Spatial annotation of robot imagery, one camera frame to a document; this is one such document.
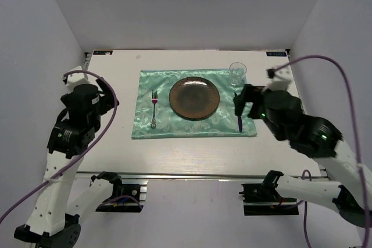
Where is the green satin placemat cloth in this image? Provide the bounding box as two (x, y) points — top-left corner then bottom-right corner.
(131, 69), (257, 139)

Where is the blue label sticker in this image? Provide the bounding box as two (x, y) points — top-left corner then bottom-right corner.
(92, 50), (113, 56)
(266, 52), (287, 57)

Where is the fork with pink neck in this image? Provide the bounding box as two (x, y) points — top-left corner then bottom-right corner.
(151, 89), (158, 129)

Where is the clear drinking glass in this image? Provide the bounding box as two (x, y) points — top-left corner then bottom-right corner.
(229, 62), (247, 86)

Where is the blue label sticker left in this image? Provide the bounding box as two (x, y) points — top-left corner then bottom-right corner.
(92, 50), (113, 56)

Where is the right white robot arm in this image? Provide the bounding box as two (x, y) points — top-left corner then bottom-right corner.
(233, 84), (371, 228)

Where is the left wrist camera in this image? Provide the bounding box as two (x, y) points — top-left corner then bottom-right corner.
(62, 73), (90, 92)

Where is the brown speckled ceramic plate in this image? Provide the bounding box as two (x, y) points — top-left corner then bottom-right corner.
(169, 77), (220, 121)

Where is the blue label sticker right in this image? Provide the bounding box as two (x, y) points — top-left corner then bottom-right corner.
(266, 52), (287, 57)

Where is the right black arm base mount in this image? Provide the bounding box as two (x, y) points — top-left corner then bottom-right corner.
(239, 184), (299, 216)

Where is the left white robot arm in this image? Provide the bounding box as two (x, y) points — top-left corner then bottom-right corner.
(14, 78), (123, 247)

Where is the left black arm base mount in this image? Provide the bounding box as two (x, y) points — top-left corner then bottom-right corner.
(96, 179), (147, 213)

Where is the purple handled knife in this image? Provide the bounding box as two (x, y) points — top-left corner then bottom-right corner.
(234, 92), (244, 132)

